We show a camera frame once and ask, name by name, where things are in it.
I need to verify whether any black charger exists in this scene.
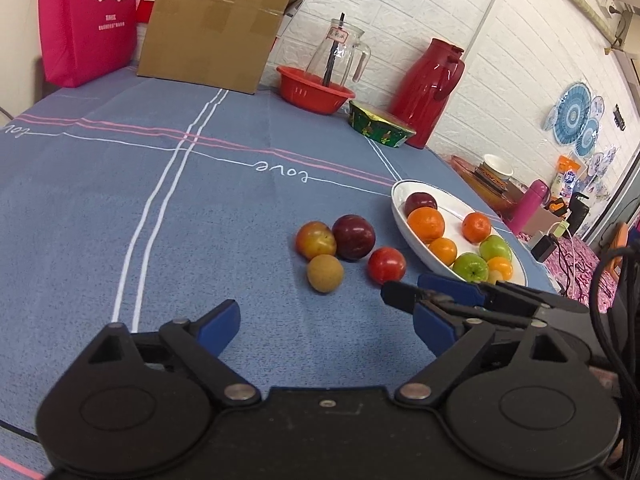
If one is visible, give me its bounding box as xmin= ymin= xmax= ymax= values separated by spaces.
xmin=530 ymin=234 xmax=558 ymax=262

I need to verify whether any white cup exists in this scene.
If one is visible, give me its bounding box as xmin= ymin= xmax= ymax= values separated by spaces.
xmin=482 ymin=154 xmax=515 ymax=183

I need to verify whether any orange snack packet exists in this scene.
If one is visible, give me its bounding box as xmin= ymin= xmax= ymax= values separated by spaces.
xmin=556 ymin=155 xmax=586 ymax=198

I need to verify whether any black stick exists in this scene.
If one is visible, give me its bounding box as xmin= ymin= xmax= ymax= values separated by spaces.
xmin=322 ymin=12 xmax=347 ymax=87

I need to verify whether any purple floral cloth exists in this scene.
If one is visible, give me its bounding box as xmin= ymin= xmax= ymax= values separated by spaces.
xmin=515 ymin=230 xmax=621 ymax=313

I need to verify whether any blue striped tablecloth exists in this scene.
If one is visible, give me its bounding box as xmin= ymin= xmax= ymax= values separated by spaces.
xmin=0 ymin=62 xmax=561 ymax=480

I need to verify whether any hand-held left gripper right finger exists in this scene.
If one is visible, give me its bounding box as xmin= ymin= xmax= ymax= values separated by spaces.
xmin=395 ymin=302 xmax=586 ymax=408

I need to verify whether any small orange mandarin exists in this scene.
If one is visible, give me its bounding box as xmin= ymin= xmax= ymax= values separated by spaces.
xmin=486 ymin=256 xmax=514 ymax=282
xmin=428 ymin=237 xmax=458 ymax=267

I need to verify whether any glass pitcher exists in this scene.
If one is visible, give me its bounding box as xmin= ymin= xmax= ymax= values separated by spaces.
xmin=305 ymin=18 xmax=372 ymax=88

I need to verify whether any large orange mandarin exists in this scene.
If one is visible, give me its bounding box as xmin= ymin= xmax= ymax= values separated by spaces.
xmin=461 ymin=212 xmax=492 ymax=244
xmin=406 ymin=207 xmax=446 ymax=244

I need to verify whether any pink thermos bottle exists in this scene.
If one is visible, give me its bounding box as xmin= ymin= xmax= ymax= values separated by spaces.
xmin=507 ymin=179 xmax=551 ymax=233

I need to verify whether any medium blue patterned wall plate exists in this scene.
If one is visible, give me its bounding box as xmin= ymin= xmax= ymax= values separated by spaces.
xmin=574 ymin=117 xmax=601 ymax=158

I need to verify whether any red tomato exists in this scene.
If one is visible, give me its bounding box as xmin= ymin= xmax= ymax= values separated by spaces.
xmin=367 ymin=246 xmax=407 ymax=285

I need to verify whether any red plastic basin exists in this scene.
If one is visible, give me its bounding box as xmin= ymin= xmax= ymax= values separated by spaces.
xmin=276 ymin=65 xmax=356 ymax=115

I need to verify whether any black pump bottle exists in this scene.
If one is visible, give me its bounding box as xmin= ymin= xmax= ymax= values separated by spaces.
xmin=567 ymin=191 xmax=591 ymax=236

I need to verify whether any dark red plum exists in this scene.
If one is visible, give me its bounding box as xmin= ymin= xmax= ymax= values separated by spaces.
xmin=332 ymin=214 xmax=376 ymax=261
xmin=404 ymin=192 xmax=438 ymax=218

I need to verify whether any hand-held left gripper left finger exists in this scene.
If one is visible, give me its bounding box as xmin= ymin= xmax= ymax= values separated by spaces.
xmin=75 ymin=299 xmax=262 ymax=408

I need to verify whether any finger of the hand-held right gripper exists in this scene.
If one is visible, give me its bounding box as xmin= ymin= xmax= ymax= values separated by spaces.
xmin=418 ymin=274 xmax=591 ymax=315
xmin=380 ymin=281 xmax=501 ymax=322

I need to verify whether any white plate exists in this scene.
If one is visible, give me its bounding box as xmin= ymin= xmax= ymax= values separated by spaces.
xmin=390 ymin=179 xmax=527 ymax=288

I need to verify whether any large blue patterned wall plate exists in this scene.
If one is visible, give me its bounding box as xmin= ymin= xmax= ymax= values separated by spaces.
xmin=552 ymin=81 xmax=593 ymax=146

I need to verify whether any green foil bowl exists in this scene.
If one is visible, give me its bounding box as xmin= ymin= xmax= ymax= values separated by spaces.
xmin=348 ymin=100 xmax=417 ymax=149

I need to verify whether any brown wooden tray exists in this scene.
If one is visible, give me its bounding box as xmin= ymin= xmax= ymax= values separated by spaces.
xmin=450 ymin=155 xmax=526 ymax=216

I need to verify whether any pink tote bag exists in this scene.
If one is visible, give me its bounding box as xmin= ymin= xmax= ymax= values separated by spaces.
xmin=37 ymin=0 xmax=138 ymax=88

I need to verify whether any red thermos jug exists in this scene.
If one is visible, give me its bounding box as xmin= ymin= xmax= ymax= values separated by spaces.
xmin=389 ymin=37 xmax=466 ymax=149

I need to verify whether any brown round fruit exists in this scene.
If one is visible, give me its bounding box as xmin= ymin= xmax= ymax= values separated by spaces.
xmin=306 ymin=254 xmax=345 ymax=294

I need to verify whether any cardboard box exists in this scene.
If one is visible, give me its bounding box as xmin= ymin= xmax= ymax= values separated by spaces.
xmin=136 ymin=0 xmax=296 ymax=95

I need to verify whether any black cable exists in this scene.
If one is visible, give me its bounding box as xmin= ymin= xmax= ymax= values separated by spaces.
xmin=590 ymin=240 xmax=640 ymax=480

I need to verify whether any green jujube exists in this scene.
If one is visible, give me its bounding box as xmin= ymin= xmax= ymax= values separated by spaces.
xmin=452 ymin=252 xmax=489 ymax=283
xmin=479 ymin=234 xmax=512 ymax=262

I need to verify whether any beige small box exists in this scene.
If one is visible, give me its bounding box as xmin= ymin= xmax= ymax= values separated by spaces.
xmin=520 ymin=205 xmax=571 ymax=237

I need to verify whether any yellow red plum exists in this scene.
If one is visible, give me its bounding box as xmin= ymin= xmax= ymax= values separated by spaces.
xmin=295 ymin=221 xmax=337 ymax=261

